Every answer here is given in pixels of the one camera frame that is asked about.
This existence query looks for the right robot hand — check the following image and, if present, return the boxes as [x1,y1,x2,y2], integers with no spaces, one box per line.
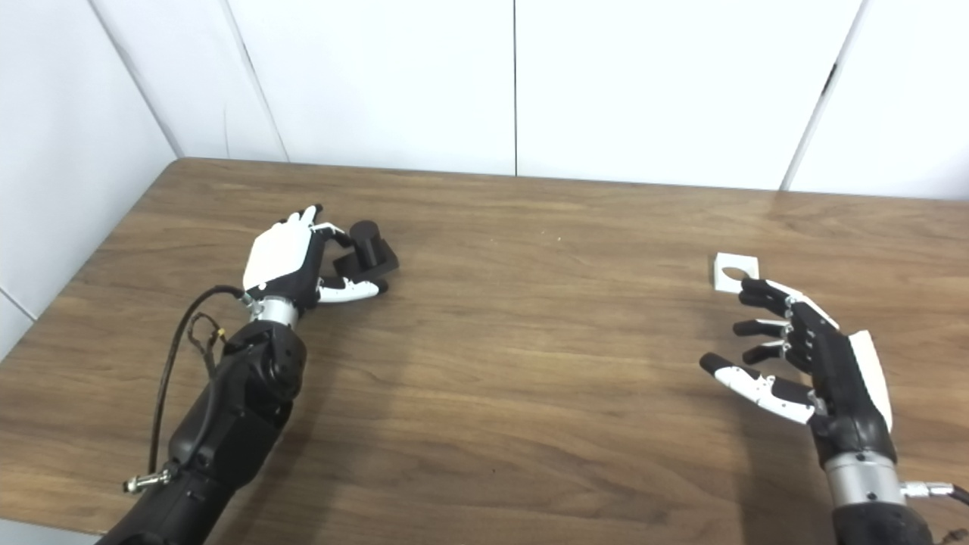
[699,277,899,464]

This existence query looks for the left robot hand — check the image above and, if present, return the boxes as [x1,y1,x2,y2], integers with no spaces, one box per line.
[242,204,390,311]

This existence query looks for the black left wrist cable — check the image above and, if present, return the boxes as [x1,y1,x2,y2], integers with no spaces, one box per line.
[123,285,247,494]

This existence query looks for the black peg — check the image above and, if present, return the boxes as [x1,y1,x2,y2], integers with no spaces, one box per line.
[332,220,400,281]

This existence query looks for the thin left wrist wires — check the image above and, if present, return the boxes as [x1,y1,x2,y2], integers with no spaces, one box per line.
[188,312,228,379]

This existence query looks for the white square piece with hole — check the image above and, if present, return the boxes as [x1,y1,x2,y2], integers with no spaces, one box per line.
[711,252,760,294]

